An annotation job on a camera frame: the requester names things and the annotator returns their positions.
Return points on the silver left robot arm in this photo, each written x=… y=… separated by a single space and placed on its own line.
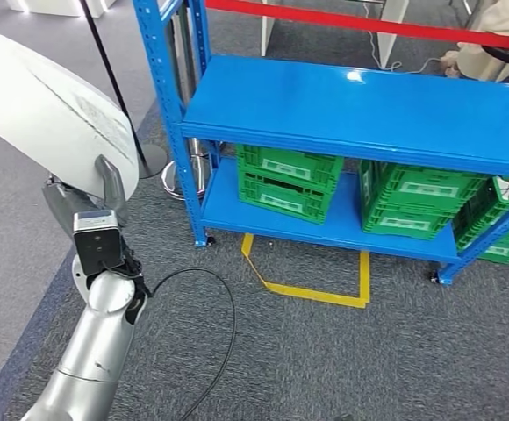
x=96 y=348

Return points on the white desk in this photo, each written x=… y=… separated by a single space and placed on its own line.
x=390 y=35

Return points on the blue metal shelf rack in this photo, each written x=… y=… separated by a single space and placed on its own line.
x=346 y=110

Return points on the green plastic crate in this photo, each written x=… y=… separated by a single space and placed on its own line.
x=289 y=192
x=403 y=215
x=478 y=226

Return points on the white curved plastic panel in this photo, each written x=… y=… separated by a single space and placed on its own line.
x=39 y=104

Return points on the pale and black wrist camera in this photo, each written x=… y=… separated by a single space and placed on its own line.
x=98 y=247

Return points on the yellow floor tape square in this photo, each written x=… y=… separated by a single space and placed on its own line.
x=307 y=290

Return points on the person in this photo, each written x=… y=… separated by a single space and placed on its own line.
x=500 y=23

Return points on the red barrier belt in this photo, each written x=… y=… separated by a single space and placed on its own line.
x=368 y=23

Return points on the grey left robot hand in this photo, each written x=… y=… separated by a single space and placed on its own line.
x=114 y=192

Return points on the black pole with round base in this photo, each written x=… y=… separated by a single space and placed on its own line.
x=153 y=160

